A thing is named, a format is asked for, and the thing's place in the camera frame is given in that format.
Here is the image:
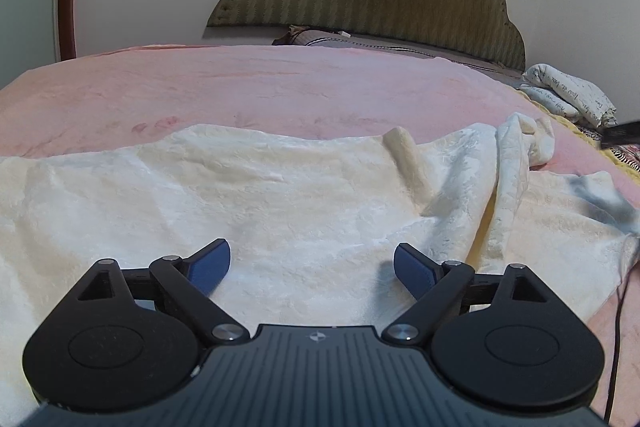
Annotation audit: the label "folded white printed quilt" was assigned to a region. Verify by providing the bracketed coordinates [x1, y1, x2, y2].
[518, 64, 617, 130]

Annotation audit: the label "cream white pants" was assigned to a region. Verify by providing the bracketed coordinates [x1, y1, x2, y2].
[1, 114, 639, 426]

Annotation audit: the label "grey striped pillow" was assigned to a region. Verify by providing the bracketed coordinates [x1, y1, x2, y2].
[272, 26, 523, 83]

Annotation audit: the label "black cable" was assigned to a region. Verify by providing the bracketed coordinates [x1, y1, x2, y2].
[603, 250, 640, 424]

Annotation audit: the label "zebra pattern cloth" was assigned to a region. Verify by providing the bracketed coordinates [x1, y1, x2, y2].
[578, 126, 640, 171]

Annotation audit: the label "pink bed blanket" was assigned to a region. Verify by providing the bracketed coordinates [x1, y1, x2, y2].
[0, 43, 640, 427]

